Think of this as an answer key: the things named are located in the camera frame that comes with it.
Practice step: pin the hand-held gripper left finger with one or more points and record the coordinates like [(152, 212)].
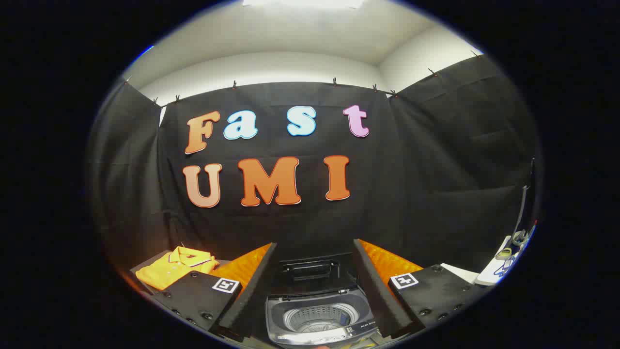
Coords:
[(252, 300)]

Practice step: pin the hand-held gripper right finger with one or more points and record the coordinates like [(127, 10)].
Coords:
[(378, 300)]

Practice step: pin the grey washing machine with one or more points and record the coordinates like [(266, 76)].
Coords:
[(300, 306)]

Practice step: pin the yellow polo shirt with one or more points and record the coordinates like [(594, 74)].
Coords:
[(164, 274)]

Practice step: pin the black backdrop cloth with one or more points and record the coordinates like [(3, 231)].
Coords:
[(290, 228)]

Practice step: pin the grey board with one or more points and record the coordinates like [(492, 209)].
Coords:
[(149, 260)]

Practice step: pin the white sheet with blue print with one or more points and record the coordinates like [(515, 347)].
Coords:
[(494, 271)]

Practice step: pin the small yellow green object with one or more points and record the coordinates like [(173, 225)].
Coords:
[(504, 253)]

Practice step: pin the ceiling light panel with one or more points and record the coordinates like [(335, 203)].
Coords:
[(300, 2)]

